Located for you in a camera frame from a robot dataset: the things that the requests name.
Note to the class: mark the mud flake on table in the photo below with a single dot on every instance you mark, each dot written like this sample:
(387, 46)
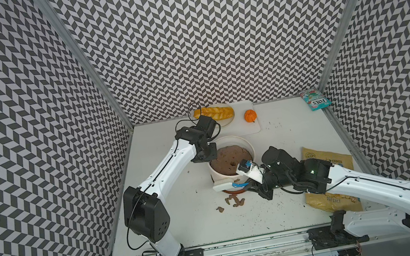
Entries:
(235, 201)

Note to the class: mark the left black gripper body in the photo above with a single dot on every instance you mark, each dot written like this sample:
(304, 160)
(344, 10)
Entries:
(209, 152)

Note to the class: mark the orange tangerine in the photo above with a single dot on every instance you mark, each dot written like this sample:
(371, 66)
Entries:
(250, 116)

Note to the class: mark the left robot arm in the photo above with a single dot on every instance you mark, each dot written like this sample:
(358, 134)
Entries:
(144, 208)

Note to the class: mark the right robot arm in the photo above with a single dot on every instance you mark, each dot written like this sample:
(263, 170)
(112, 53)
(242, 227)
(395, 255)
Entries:
(315, 176)

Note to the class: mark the blue white scrub brush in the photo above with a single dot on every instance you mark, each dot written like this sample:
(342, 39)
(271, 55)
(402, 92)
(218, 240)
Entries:
(225, 184)

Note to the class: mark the brown pot saucer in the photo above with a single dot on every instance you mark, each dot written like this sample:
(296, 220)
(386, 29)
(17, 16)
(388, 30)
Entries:
(243, 187)

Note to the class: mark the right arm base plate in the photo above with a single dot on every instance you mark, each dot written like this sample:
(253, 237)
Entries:
(335, 234)

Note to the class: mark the teal snack packet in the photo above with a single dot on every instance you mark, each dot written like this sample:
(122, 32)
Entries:
(315, 99)

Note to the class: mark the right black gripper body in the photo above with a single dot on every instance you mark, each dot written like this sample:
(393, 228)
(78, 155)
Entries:
(273, 180)

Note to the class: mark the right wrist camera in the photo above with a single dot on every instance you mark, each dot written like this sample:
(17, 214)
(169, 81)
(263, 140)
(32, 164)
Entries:
(251, 170)

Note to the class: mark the aluminium front rail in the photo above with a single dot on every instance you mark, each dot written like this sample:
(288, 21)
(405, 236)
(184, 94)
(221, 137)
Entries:
(251, 251)

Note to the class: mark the white ceramic pot with soil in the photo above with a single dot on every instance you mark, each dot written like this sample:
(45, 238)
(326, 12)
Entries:
(231, 150)

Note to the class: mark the yellow braided bread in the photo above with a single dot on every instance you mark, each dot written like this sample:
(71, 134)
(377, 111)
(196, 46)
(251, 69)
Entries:
(216, 113)

